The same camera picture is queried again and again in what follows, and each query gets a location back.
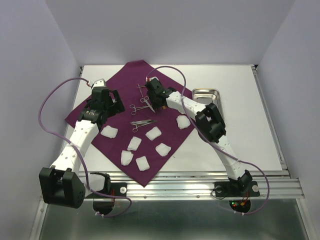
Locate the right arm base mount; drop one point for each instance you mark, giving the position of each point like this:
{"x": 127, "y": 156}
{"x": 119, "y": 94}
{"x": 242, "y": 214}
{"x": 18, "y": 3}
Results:
{"x": 239, "y": 199}

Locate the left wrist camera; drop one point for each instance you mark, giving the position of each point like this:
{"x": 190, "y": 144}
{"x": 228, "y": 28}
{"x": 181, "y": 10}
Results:
{"x": 99, "y": 83}

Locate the steel surgical scissors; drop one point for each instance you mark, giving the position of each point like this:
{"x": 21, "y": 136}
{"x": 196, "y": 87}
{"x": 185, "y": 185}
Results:
{"x": 146, "y": 100}

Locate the long thin steel tweezers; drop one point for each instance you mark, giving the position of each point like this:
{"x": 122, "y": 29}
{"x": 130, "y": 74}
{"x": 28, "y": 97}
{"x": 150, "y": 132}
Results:
{"x": 140, "y": 87}

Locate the white gauze pad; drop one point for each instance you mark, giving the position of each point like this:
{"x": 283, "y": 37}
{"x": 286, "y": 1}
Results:
{"x": 109, "y": 132}
{"x": 162, "y": 149}
{"x": 126, "y": 157}
{"x": 183, "y": 122}
{"x": 153, "y": 133}
{"x": 134, "y": 143}
{"x": 142, "y": 163}

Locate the purple cloth drape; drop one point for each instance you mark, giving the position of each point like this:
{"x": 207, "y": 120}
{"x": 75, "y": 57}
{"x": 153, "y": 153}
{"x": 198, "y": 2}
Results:
{"x": 126, "y": 81}

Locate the white gauze pad bottom left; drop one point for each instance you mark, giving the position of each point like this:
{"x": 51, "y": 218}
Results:
{"x": 126, "y": 157}

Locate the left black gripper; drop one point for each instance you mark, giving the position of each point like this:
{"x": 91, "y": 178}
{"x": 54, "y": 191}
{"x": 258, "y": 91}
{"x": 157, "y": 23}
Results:
{"x": 117, "y": 107}

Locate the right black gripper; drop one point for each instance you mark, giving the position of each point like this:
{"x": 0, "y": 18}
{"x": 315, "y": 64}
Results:
{"x": 154, "y": 105}

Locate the white gauze pad lower right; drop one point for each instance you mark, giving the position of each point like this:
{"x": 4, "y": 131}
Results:
{"x": 162, "y": 149}

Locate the white gauze pad lower centre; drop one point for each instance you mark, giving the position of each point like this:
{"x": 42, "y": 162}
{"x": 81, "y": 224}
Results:
{"x": 134, "y": 143}

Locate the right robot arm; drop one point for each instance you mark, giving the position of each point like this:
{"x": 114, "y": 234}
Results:
{"x": 210, "y": 126}

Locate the aluminium rail frame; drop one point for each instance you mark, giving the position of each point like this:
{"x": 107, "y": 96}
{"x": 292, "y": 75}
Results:
{"x": 176, "y": 204}

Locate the small steel hemostat under tweezers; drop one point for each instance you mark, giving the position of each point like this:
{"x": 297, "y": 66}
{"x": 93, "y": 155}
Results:
{"x": 136, "y": 126}

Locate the steel tweezers branded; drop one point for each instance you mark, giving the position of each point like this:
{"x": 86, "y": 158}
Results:
{"x": 141, "y": 121}

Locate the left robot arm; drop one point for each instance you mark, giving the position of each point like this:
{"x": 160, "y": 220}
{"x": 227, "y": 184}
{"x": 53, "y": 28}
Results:
{"x": 60, "y": 183}

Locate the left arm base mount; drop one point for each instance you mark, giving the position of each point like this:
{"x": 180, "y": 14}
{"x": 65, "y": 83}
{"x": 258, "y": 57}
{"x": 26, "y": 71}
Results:
{"x": 107, "y": 202}

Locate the stainless steel tray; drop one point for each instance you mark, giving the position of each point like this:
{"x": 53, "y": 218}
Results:
{"x": 207, "y": 96}

